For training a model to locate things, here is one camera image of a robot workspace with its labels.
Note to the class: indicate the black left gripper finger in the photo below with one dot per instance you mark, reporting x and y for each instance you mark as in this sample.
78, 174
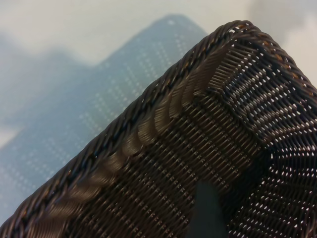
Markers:
209, 215

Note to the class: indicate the dark brown woven basket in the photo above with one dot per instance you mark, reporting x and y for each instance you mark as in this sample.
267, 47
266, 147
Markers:
173, 148

